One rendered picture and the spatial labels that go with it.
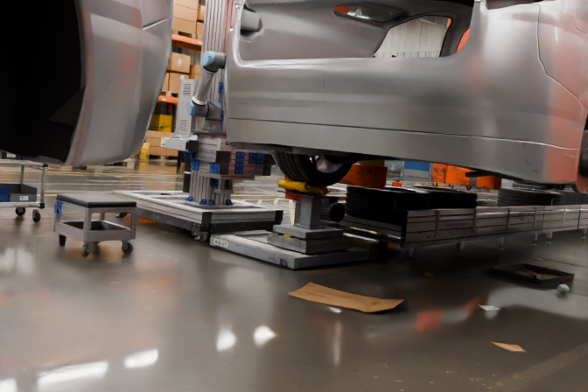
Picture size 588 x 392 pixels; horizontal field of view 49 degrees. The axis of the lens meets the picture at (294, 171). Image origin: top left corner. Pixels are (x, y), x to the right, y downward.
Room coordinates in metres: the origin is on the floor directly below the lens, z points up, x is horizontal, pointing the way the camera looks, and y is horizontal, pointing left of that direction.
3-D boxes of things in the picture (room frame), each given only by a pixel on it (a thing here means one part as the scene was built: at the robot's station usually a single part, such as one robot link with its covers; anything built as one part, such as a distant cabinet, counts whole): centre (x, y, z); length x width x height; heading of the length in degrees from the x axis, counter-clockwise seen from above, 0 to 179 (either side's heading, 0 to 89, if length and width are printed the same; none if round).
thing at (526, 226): (5.73, -1.36, 0.14); 2.47 x 0.85 x 0.27; 137
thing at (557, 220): (7.00, -2.54, 0.19); 1.00 x 0.86 x 0.39; 137
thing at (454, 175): (6.28, -1.76, 0.69); 0.52 x 0.17 x 0.35; 47
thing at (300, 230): (4.41, -0.14, 0.32); 0.40 x 0.30 x 0.28; 137
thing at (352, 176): (4.87, -0.44, 0.69); 0.52 x 0.17 x 0.35; 47
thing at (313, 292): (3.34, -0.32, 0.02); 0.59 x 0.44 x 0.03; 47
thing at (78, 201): (4.04, 1.23, 0.17); 0.43 x 0.36 x 0.34; 48
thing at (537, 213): (5.45, -1.66, 0.28); 2.47 x 0.06 x 0.22; 137
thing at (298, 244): (4.43, -0.16, 0.13); 0.50 x 0.36 x 0.10; 137
